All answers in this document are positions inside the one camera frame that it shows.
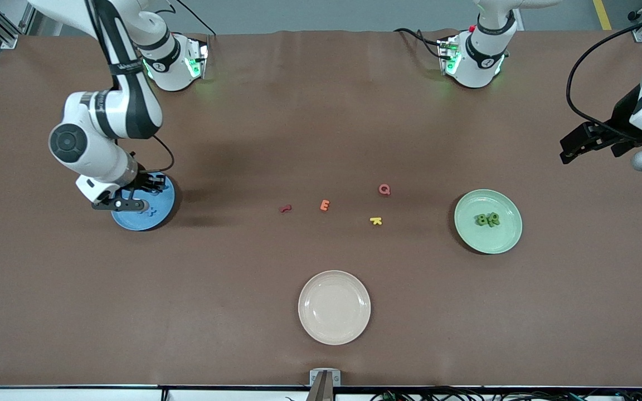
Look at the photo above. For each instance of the orange foam letter E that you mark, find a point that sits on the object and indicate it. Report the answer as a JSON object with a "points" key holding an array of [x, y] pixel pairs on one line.
{"points": [[325, 205]]}

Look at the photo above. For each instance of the cream white plate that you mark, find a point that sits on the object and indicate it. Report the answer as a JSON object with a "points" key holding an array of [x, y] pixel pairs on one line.
{"points": [[334, 307]]}

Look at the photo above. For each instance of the dark red foam letter I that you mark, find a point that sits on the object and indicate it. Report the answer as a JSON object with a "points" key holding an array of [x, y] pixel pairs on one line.
{"points": [[285, 209]]}

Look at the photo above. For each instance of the grey metal table clamp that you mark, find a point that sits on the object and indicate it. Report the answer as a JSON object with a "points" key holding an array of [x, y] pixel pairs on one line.
{"points": [[324, 384]]}

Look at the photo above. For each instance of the light green plate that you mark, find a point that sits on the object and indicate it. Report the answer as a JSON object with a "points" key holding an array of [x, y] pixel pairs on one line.
{"points": [[505, 236]]}

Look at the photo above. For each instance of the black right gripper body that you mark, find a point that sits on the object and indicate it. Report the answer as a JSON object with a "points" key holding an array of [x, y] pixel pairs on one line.
{"points": [[144, 180]]}

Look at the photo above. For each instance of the pink foam letter Q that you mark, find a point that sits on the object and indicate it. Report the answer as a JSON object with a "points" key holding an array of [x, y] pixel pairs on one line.
{"points": [[384, 190]]}

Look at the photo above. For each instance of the brown table mat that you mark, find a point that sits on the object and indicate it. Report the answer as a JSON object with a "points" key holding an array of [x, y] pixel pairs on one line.
{"points": [[321, 139]]}

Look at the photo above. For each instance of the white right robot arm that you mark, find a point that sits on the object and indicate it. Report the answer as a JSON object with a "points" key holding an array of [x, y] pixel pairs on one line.
{"points": [[131, 106]]}

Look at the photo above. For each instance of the blue plate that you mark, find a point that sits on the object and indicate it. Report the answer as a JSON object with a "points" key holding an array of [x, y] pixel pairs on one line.
{"points": [[131, 221]]}

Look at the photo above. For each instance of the green foam letter P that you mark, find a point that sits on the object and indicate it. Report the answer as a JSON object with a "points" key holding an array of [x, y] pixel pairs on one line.
{"points": [[494, 217]]}

